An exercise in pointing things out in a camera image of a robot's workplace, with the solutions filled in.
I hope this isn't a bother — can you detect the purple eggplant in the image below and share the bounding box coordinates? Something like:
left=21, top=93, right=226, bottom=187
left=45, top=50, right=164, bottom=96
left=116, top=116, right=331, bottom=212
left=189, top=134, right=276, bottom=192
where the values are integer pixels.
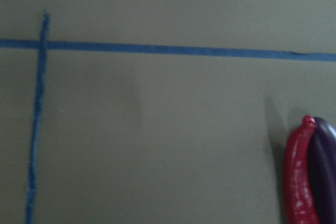
left=308, top=117, right=335, bottom=223

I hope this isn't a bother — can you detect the red chili pepper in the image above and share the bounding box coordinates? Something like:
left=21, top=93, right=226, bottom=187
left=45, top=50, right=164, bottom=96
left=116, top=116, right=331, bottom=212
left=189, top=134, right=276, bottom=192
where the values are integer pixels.
left=282, top=115, right=320, bottom=223

